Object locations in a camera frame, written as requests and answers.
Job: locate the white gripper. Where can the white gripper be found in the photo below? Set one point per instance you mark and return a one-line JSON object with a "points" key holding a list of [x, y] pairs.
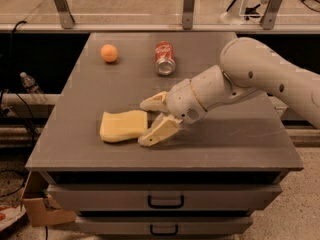
{"points": [[182, 100]]}

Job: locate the yellow sponge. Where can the yellow sponge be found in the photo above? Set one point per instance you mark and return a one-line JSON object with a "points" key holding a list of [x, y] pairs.
{"points": [[117, 127]]}

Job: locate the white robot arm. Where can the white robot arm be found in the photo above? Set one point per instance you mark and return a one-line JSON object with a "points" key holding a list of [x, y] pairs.
{"points": [[246, 66]]}

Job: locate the red coke can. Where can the red coke can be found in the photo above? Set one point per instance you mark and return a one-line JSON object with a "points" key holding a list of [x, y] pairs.
{"points": [[164, 58]]}

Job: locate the orange fruit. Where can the orange fruit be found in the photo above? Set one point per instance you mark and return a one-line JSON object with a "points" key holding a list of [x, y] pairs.
{"points": [[109, 53]]}

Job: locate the upper grey drawer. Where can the upper grey drawer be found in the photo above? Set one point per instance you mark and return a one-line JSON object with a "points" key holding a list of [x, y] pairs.
{"points": [[164, 197]]}

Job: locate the grey drawer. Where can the grey drawer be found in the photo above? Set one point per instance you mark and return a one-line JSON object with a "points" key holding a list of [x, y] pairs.
{"points": [[164, 197], [164, 226]]}

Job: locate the lower grey drawer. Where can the lower grey drawer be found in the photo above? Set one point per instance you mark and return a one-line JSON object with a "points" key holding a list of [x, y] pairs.
{"points": [[164, 226]]}

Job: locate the clear plastic water bottle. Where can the clear plastic water bottle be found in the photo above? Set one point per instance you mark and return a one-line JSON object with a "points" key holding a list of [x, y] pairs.
{"points": [[31, 86]]}

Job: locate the cardboard box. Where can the cardboard box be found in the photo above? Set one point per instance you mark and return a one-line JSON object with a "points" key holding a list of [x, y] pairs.
{"points": [[41, 207]]}

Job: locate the orange white bag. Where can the orange white bag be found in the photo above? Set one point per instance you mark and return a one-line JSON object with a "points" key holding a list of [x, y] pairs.
{"points": [[10, 214]]}

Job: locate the middle metal bracket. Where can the middle metal bracket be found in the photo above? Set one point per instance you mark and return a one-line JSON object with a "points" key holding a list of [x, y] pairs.
{"points": [[187, 15]]}

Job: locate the metal bracket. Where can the metal bracket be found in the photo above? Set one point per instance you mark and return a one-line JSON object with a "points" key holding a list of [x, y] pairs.
{"points": [[268, 20], [65, 16], [187, 15]]}

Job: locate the left metal bracket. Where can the left metal bracket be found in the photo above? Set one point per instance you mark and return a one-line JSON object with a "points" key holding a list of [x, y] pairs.
{"points": [[65, 16]]}

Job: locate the right metal bracket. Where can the right metal bracket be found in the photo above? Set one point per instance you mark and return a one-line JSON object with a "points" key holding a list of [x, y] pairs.
{"points": [[268, 20]]}

